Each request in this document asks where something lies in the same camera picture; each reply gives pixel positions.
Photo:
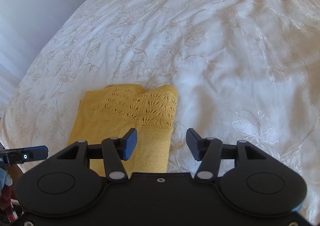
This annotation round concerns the yellow knit sweater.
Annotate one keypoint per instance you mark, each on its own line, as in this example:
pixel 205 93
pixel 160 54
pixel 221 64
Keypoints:
pixel 114 110

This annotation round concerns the white embroidered bedspread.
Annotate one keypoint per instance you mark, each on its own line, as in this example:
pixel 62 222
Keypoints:
pixel 243 69

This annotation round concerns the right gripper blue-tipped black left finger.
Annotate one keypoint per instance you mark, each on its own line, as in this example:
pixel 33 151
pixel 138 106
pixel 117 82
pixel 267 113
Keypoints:
pixel 115 150

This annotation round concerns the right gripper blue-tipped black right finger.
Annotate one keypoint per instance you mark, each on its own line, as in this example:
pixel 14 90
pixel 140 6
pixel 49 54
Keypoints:
pixel 208 152

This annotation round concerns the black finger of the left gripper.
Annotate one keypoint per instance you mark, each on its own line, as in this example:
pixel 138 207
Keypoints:
pixel 22 155

